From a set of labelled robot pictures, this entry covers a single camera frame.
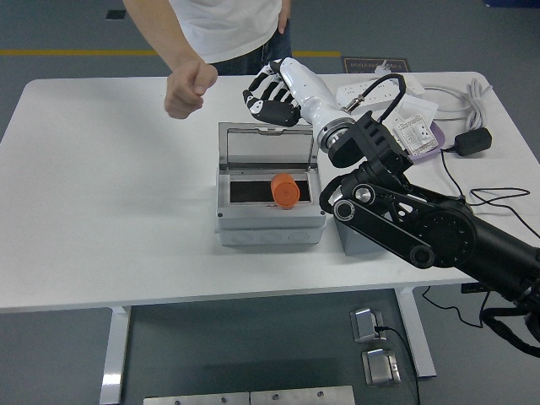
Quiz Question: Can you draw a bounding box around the white right table leg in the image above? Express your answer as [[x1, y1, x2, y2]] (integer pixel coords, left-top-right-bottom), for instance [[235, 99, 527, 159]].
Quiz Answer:
[[396, 288, 438, 379]]

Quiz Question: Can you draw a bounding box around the metal floor socket with cable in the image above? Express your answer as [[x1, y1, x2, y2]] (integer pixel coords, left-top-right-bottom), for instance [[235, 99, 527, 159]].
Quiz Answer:
[[349, 309, 388, 343]]

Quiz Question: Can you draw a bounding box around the black power adapter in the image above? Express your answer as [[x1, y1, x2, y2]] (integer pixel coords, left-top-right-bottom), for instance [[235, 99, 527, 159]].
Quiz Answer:
[[454, 127, 494, 158]]

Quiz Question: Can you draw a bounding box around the person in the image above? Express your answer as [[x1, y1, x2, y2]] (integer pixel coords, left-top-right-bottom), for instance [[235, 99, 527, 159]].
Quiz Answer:
[[168, 0, 293, 77]]

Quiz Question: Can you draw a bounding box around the person's right hand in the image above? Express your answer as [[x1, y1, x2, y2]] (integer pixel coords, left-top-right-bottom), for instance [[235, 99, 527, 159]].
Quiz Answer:
[[163, 58, 219, 120]]

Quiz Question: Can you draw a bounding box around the thin black adapter cord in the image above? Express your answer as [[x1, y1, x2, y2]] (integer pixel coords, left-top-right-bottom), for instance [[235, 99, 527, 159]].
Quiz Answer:
[[440, 143, 540, 240]]

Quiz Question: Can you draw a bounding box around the white power strip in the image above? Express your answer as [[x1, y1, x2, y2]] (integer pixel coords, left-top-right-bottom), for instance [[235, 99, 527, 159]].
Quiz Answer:
[[335, 78, 401, 111]]

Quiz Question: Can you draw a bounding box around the orange cylindrical battery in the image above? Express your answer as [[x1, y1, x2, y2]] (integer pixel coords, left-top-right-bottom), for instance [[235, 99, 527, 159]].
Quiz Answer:
[[269, 172, 301, 211]]

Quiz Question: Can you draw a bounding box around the black cable under table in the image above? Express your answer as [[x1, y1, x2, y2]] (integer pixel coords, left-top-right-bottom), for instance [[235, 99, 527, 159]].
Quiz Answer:
[[421, 286, 487, 329]]

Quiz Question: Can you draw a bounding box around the plain white socket panel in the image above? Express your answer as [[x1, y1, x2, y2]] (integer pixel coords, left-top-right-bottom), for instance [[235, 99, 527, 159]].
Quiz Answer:
[[398, 95, 440, 124]]

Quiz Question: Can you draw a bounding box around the grey plastic junction box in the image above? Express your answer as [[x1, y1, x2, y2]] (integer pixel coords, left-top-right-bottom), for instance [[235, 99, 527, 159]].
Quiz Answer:
[[214, 164, 328, 248]]

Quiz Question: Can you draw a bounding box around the transparent hinged box lid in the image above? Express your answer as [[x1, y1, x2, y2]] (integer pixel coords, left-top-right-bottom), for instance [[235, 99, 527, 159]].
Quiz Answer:
[[217, 121, 318, 170]]

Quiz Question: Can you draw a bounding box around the person's left hand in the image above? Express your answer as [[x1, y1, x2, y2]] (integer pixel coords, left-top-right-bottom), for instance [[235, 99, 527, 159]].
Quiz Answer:
[[276, 0, 292, 35]]

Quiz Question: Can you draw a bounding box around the white coiled power cable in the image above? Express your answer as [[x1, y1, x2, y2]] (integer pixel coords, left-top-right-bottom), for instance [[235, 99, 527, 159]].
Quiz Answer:
[[421, 78, 494, 132]]

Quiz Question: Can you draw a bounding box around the dark floor sign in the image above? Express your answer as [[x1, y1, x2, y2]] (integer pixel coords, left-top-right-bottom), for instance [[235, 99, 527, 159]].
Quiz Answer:
[[341, 57, 411, 75]]

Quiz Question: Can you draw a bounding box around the white table leg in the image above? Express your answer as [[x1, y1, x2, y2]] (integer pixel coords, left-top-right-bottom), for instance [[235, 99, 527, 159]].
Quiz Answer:
[[396, 288, 438, 379], [100, 306, 132, 405]]

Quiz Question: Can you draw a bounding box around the white left table leg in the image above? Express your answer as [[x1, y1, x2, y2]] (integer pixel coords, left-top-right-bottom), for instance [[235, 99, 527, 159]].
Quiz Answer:
[[100, 306, 132, 405]]

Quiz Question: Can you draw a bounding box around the labelled white socket panel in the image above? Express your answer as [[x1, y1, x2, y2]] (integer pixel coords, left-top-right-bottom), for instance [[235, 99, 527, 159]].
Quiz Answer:
[[391, 116, 438, 155]]

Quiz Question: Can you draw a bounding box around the black floor socket cable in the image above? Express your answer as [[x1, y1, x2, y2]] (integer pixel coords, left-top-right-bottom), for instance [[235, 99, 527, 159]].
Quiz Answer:
[[374, 325, 422, 405]]

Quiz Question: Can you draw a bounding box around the grey block battery stand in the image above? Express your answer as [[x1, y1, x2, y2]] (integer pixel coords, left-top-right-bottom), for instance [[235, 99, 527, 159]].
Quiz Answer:
[[335, 219, 386, 257]]

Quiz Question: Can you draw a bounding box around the wide metal floor plate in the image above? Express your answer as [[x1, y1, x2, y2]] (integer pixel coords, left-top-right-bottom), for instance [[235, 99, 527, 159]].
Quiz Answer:
[[143, 391, 251, 405]]

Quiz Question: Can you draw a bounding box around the small white adapter box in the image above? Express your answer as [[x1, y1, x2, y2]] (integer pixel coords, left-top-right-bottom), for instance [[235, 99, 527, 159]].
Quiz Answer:
[[402, 75, 426, 99]]

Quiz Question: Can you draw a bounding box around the white wall plug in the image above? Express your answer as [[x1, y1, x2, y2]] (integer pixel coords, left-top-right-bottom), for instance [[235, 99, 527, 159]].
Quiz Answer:
[[374, 62, 398, 82]]

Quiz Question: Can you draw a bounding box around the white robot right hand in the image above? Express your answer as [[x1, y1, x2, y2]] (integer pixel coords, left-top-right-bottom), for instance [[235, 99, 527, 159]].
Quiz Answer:
[[241, 57, 354, 135]]

